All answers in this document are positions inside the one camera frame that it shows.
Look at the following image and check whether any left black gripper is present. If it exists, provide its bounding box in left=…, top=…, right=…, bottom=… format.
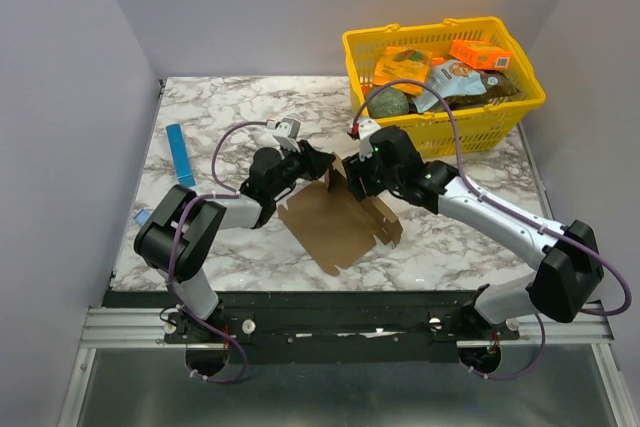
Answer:
left=270, top=139, right=336, bottom=199

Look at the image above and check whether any brown cardboard box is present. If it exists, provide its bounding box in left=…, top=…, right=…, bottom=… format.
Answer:
left=278, top=157, right=403, bottom=276

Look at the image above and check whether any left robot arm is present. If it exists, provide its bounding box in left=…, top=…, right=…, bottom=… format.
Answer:
left=134, top=141, right=335, bottom=342

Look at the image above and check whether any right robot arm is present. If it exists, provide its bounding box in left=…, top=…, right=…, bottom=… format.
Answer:
left=343, top=118, right=604, bottom=339

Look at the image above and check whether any orange carton box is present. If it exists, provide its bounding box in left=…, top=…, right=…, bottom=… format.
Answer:
left=449, top=39, right=512, bottom=70

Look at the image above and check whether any green round melon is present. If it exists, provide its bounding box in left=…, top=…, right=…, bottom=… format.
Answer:
left=366, top=87, right=410, bottom=119

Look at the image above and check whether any orange snack pouch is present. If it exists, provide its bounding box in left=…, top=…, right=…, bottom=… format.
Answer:
left=372, top=46, right=433, bottom=86

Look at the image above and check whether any long blue bar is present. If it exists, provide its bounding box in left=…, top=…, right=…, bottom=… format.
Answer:
left=165, top=124, right=196, bottom=187

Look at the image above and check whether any light blue snack bag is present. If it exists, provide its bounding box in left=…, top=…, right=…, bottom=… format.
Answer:
left=426, top=59, right=487, bottom=99

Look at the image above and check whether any yellow plastic basket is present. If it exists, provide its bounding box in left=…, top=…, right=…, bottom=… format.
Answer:
left=342, top=16, right=546, bottom=153

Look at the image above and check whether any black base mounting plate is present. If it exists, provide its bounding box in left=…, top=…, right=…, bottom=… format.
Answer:
left=103, top=291, right=540, bottom=374

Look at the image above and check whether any dark brown snack bag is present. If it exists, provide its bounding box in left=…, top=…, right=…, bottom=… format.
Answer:
left=440, top=70, right=521, bottom=110

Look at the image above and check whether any small blue block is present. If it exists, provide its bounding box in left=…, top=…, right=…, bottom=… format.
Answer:
left=134, top=209, right=151, bottom=226

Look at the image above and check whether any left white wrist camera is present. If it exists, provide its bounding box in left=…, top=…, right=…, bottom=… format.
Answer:
left=270, top=118, right=301, bottom=152

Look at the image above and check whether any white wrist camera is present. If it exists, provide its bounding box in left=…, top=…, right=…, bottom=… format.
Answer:
left=348, top=116, right=381, bottom=141
left=270, top=118, right=301, bottom=152

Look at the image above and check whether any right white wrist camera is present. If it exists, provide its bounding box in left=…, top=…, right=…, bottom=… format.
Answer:
left=348, top=116, right=381, bottom=141

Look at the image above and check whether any aluminium frame rail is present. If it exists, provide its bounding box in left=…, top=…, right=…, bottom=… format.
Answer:
left=60, top=308, right=633, bottom=426

